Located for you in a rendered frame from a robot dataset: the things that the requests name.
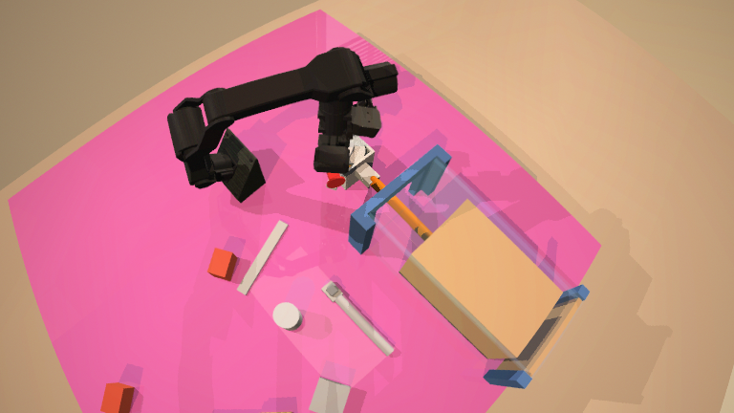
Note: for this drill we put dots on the grey cylinder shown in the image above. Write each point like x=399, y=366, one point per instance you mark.
x=287, y=316

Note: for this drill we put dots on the beige cube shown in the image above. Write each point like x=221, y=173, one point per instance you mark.
x=329, y=396

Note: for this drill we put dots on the orange-red box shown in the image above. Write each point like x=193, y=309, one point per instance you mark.
x=117, y=398
x=222, y=264

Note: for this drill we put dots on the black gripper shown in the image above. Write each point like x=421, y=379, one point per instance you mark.
x=332, y=154

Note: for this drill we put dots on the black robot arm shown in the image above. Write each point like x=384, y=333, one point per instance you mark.
x=335, y=79

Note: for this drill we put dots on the beige flat bar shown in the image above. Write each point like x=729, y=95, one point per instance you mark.
x=262, y=257

